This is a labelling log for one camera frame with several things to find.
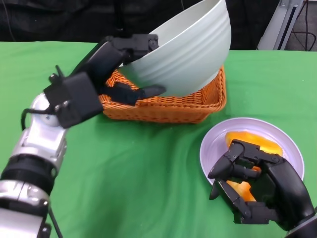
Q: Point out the black backdrop curtain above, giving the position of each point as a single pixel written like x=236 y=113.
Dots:
x=62 y=19

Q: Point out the oval orange-striped bread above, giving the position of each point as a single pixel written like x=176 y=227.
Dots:
x=247 y=137

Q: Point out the grey-green bowl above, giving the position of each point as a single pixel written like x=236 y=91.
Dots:
x=185 y=54

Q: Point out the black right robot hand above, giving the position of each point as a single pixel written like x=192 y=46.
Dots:
x=280 y=188

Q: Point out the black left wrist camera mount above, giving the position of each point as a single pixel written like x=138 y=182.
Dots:
x=74 y=99

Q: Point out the orange wicker basket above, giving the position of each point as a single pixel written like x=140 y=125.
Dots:
x=161 y=111

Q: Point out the aluminium frame post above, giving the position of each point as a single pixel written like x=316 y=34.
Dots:
x=277 y=27

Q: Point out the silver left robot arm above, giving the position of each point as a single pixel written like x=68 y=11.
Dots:
x=37 y=148

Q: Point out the round orange-striped bread with hole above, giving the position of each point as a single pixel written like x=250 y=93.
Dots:
x=244 y=191

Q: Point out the green tablecloth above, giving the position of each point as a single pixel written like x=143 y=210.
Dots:
x=123 y=173

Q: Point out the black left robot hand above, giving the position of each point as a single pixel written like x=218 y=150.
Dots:
x=104 y=59

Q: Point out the lilac round plate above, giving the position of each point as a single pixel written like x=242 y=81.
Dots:
x=215 y=141

